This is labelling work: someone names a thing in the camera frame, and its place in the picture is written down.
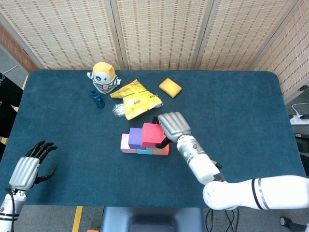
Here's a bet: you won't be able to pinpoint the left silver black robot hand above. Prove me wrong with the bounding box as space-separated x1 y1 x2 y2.
9 140 58 191

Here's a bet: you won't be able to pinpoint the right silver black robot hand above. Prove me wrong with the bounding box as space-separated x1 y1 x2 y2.
152 111 192 149

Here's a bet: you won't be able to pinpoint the red foam cube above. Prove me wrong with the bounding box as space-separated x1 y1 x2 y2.
140 122 166 148

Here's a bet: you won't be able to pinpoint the orange foam cube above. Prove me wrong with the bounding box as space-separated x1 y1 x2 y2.
152 145 170 156

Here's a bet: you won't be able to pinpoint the purple foam cube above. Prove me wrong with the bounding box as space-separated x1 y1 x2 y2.
128 127 143 150

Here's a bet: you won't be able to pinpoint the pink foam cube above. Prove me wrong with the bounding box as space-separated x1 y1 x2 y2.
120 133 138 154

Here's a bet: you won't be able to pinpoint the yellow sponge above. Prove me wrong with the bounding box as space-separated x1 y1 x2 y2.
159 77 183 99

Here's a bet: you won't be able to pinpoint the light blue foam cube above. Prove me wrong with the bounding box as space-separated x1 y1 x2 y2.
136 147 154 155

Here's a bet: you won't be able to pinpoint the teal felt table cloth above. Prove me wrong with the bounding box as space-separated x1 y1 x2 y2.
0 69 307 209

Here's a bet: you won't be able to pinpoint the yellow snack bag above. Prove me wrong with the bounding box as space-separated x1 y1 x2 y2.
110 79 163 121

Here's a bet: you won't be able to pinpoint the bundle of clear straws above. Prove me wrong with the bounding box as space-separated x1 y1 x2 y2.
112 101 164 118

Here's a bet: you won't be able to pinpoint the person in black clothes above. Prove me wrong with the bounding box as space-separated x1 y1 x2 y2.
0 72 24 162

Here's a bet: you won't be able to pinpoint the blue spray bottle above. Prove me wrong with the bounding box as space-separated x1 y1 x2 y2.
90 89 106 109

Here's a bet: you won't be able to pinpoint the yellow plush robot toy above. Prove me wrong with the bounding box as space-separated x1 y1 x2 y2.
86 62 122 95

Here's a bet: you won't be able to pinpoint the woven bamboo folding screen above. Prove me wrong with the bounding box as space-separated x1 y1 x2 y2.
0 0 309 102

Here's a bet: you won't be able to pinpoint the grey robot torso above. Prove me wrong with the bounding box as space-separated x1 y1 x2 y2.
100 207 205 232

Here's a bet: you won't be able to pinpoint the white power strip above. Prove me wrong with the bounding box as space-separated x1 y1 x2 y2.
289 114 309 126

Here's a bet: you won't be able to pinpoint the black box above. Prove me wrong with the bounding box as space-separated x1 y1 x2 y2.
294 131 309 155

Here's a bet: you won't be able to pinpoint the black round floor object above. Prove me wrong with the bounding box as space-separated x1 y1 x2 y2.
279 216 307 232

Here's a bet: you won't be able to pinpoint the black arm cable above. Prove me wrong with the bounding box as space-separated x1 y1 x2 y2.
4 188 16 232

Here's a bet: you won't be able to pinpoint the thin grey floor cable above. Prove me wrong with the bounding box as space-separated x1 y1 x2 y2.
0 64 19 76

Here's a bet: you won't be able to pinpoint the black floor cables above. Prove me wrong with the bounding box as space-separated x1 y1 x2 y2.
205 208 239 232

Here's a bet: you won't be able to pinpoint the white cable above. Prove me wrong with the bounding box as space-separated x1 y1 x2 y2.
292 102 309 116

